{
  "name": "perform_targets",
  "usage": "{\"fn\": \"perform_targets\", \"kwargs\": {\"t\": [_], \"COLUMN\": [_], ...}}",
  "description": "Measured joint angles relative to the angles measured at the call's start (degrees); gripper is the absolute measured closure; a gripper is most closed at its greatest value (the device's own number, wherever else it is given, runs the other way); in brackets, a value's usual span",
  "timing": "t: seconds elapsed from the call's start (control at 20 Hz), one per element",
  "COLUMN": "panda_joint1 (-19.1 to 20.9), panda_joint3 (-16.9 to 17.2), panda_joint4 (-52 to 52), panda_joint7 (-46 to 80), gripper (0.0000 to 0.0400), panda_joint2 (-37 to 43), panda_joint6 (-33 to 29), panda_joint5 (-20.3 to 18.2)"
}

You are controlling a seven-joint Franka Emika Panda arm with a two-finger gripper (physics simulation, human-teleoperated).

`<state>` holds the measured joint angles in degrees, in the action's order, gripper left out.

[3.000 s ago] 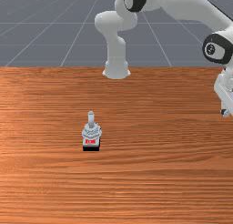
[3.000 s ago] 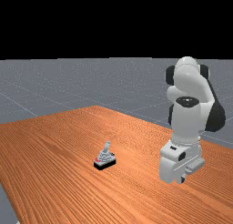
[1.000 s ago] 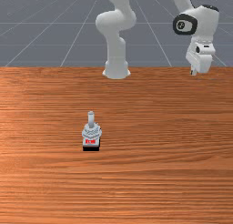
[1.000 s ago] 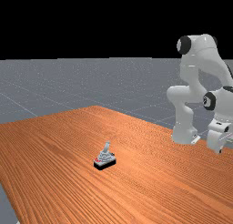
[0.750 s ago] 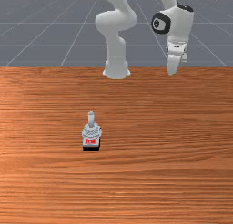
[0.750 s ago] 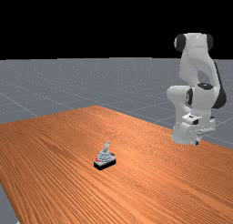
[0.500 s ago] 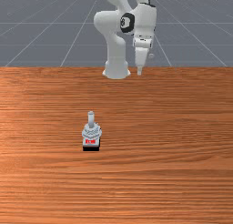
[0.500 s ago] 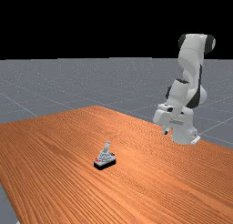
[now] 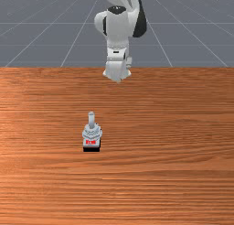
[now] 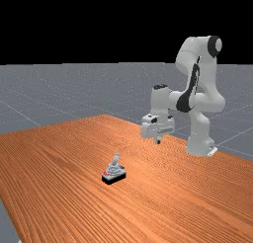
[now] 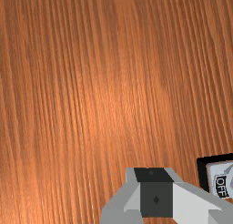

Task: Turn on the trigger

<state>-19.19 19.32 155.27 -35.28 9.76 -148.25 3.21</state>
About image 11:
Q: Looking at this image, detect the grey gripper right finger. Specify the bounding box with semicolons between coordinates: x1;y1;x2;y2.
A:
151;167;233;224

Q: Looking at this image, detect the toggle switch on black base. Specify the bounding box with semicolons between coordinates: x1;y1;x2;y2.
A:
196;152;233;199

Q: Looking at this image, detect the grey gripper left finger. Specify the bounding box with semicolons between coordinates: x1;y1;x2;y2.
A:
100;167;157;224

